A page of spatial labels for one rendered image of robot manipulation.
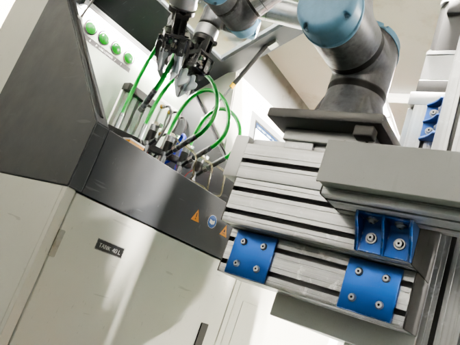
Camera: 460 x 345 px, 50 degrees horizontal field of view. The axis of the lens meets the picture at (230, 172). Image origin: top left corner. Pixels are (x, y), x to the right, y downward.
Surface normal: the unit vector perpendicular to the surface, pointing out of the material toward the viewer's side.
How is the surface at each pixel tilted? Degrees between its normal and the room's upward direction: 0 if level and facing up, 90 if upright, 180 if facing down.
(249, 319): 90
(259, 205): 90
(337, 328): 90
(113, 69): 90
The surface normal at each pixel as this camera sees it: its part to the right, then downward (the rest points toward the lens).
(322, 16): -0.56, -0.29
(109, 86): 0.75, 0.09
